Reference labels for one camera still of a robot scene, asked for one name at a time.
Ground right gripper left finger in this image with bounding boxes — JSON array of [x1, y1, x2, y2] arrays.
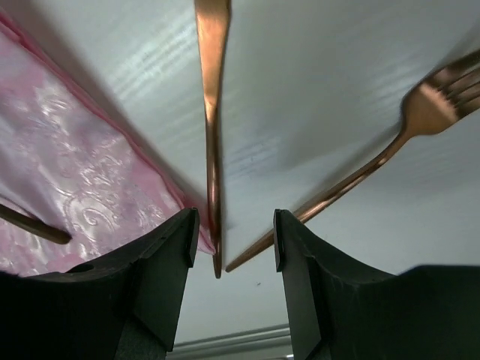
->
[[1, 208, 200, 359]]

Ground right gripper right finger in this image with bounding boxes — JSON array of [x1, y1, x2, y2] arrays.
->
[[273, 209, 479, 359]]

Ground dark wooden spoon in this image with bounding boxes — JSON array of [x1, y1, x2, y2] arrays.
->
[[1, 205, 72, 245]]

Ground pink satin rose cloth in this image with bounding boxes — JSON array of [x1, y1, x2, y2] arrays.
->
[[1, 14, 194, 276]]

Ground wooden knife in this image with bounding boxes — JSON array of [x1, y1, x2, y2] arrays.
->
[[194, 0, 231, 279]]

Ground front aluminium rail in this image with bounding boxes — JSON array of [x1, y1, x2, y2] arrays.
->
[[166, 325, 294, 359]]

